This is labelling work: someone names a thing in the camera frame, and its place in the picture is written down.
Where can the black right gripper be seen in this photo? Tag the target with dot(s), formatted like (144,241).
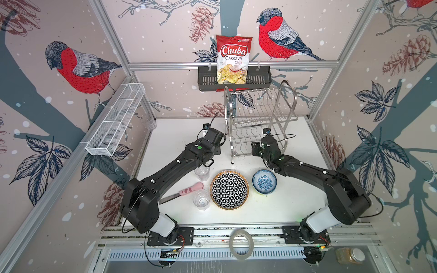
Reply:
(255,148)

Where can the blue floral white bowl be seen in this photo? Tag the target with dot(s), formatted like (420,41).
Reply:
(264,181)

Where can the steel two-tier dish rack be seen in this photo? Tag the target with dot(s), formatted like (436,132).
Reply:
(249,112)

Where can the white patterned plate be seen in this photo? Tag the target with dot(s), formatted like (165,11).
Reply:
(229,190)

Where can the clear faceted drinking glass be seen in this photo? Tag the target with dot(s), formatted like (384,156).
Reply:
(202,173)

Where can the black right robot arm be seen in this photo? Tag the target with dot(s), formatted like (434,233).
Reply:
(346,199)

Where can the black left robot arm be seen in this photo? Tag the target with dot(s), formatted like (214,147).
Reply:
(140,201)

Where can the pink cat paw knife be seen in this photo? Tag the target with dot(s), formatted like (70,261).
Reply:
(186,191)

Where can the grey tape roll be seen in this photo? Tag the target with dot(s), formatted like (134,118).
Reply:
(235,241)

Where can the Chuba cassava chips bag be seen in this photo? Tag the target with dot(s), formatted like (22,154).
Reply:
(233,59)

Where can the glass jar white lid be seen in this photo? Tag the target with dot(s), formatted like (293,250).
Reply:
(348,256)

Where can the black wall shelf basket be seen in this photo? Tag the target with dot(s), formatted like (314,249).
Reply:
(257,78)

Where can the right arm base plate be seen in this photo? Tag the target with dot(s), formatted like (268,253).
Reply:
(294,235)

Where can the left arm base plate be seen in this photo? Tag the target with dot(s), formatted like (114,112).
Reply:
(180,236)

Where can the white wire mesh basket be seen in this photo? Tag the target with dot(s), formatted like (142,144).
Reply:
(112,129)

